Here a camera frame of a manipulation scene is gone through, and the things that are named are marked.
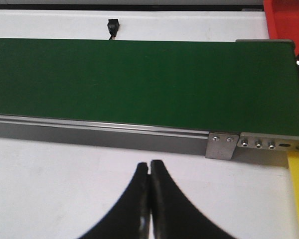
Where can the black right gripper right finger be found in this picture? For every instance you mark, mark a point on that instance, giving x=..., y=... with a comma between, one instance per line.
x=174, y=216

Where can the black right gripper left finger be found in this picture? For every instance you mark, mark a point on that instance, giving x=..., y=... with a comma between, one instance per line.
x=129, y=218

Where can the green conveyor belt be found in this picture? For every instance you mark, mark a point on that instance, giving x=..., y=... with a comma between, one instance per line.
x=240, y=86

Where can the black photoelectric sensor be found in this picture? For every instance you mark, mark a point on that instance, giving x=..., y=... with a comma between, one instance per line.
x=113, y=28

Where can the red plastic tray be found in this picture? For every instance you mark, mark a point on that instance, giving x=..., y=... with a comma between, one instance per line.
x=282, y=18

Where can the metal rail bracket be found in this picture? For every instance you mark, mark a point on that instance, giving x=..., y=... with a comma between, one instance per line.
x=221, y=145

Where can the aluminium conveyor side rail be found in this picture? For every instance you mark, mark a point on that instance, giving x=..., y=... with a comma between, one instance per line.
x=105, y=134

